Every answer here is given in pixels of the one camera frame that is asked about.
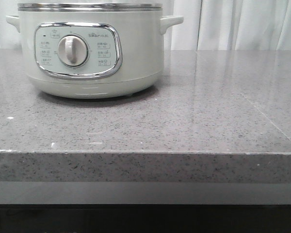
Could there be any pale green electric pot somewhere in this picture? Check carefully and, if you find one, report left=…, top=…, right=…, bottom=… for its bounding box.
left=6, top=10, right=184, bottom=99

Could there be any white curtain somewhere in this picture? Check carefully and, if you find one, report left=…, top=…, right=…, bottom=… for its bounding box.
left=0, top=0, right=291, bottom=51

